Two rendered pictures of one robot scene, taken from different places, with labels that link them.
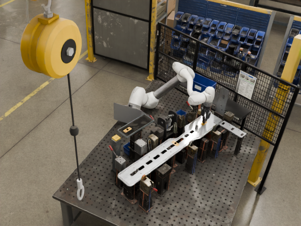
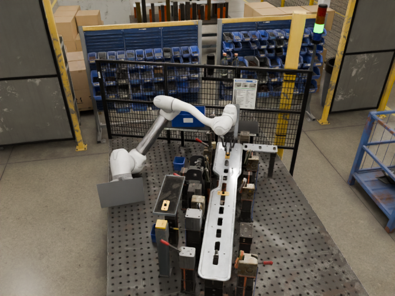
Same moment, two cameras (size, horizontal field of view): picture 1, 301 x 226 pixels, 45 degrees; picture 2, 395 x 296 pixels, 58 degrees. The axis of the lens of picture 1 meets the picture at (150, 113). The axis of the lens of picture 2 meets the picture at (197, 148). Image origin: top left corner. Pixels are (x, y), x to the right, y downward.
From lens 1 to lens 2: 1.73 m
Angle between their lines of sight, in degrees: 28
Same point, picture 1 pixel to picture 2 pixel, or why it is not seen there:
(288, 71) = (294, 56)
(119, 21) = (13, 90)
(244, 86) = (243, 96)
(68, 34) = not seen: outside the picture
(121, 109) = (110, 188)
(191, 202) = (284, 255)
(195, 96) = (222, 122)
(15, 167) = not seen: outside the picture
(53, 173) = not seen: outside the picture
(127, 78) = (52, 158)
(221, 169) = (273, 199)
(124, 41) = (29, 113)
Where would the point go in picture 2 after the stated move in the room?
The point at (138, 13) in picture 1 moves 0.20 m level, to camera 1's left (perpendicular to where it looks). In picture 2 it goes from (37, 69) to (19, 73)
